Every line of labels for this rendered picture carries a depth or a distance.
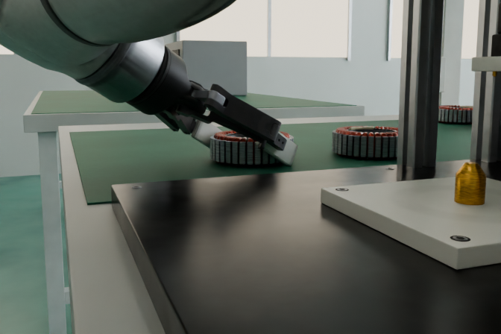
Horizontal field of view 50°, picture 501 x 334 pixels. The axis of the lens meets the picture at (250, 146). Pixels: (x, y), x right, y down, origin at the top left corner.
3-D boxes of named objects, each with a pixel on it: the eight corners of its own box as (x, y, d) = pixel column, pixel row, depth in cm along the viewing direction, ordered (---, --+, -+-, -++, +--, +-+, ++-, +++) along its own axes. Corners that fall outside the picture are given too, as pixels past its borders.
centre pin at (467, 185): (467, 206, 35) (470, 165, 35) (447, 199, 37) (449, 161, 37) (490, 203, 36) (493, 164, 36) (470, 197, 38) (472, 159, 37)
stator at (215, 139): (254, 171, 64) (254, 141, 64) (192, 161, 72) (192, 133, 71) (309, 159, 72) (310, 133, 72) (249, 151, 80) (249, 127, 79)
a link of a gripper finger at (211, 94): (178, 83, 61) (185, 70, 56) (219, 101, 62) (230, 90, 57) (170, 102, 61) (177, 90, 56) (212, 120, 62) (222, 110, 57)
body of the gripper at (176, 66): (177, 37, 55) (232, 81, 62) (130, 40, 61) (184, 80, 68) (149, 101, 54) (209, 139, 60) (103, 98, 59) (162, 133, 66)
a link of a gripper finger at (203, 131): (194, 136, 71) (190, 136, 72) (226, 156, 76) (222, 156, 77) (201, 116, 72) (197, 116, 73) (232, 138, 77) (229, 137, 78)
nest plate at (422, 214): (456, 271, 27) (458, 247, 27) (320, 203, 41) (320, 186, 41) (657, 238, 32) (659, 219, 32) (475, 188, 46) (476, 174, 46)
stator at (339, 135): (427, 158, 74) (428, 131, 73) (354, 162, 71) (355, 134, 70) (384, 147, 84) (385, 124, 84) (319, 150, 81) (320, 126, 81)
